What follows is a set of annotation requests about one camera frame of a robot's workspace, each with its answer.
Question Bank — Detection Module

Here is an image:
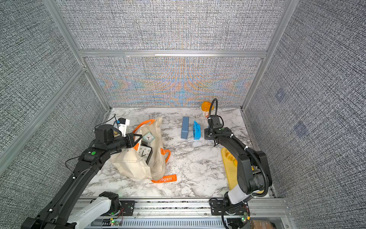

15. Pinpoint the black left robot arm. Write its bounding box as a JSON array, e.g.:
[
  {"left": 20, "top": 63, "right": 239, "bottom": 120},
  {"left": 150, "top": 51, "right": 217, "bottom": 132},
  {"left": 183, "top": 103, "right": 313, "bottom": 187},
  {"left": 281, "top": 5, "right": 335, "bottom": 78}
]
[{"left": 21, "top": 124, "right": 143, "bottom": 229}]

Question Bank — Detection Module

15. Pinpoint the blue round whale alarm clock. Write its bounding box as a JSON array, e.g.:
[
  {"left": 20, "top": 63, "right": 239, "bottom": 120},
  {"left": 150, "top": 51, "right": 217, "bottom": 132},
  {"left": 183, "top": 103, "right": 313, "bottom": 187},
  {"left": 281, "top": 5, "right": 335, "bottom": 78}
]
[{"left": 193, "top": 121, "right": 201, "bottom": 140}]

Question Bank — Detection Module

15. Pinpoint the black square alarm clock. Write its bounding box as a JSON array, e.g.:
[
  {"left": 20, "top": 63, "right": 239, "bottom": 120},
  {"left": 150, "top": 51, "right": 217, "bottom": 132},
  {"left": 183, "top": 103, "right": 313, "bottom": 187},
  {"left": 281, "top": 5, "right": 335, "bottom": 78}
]
[{"left": 138, "top": 145, "right": 153, "bottom": 164}]

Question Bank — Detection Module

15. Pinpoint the yellow cutting board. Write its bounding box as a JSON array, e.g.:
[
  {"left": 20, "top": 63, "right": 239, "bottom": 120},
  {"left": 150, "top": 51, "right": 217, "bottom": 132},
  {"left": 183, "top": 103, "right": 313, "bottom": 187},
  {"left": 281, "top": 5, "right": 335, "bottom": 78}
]
[{"left": 221, "top": 148, "right": 264, "bottom": 190}]

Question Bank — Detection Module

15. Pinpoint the cup with orange lid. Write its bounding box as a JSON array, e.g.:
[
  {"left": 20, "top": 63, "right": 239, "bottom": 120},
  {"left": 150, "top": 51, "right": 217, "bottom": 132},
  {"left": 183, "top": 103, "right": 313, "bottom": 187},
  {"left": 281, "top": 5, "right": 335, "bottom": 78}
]
[{"left": 201, "top": 101, "right": 215, "bottom": 118}]

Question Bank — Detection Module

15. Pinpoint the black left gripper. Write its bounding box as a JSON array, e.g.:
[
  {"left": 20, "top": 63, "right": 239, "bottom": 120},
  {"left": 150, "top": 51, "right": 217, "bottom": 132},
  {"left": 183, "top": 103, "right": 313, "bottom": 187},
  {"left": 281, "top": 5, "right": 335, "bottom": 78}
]
[{"left": 107, "top": 133, "right": 143, "bottom": 154}]

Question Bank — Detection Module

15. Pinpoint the beige canvas tote bag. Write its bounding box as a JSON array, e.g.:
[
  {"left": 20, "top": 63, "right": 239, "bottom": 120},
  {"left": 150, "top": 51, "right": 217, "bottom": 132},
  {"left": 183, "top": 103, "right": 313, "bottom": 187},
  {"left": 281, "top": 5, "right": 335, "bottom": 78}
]
[{"left": 109, "top": 117, "right": 177, "bottom": 183}]

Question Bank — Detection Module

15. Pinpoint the mint green square alarm clock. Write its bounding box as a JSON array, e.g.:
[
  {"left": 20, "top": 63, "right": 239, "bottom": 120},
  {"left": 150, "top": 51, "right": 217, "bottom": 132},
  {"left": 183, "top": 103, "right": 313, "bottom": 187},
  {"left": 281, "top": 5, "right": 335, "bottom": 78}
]
[{"left": 142, "top": 132, "right": 155, "bottom": 146}]

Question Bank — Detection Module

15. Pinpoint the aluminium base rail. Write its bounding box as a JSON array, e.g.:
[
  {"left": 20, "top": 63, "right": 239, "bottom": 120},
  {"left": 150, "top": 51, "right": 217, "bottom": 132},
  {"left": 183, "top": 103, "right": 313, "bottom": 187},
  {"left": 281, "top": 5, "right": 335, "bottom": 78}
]
[{"left": 86, "top": 197, "right": 296, "bottom": 229}]

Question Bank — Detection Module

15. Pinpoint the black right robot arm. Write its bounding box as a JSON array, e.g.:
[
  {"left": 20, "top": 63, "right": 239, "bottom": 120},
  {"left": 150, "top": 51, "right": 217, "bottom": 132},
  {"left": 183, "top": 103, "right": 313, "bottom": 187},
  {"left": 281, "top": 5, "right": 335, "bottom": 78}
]
[{"left": 205, "top": 115, "right": 272, "bottom": 215}]

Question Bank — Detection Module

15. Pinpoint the blue-grey rectangular alarm clock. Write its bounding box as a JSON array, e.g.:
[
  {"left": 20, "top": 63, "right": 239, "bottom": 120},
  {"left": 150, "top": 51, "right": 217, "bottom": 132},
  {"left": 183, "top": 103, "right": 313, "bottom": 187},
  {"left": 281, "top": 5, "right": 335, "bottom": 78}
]
[{"left": 181, "top": 116, "right": 189, "bottom": 139}]

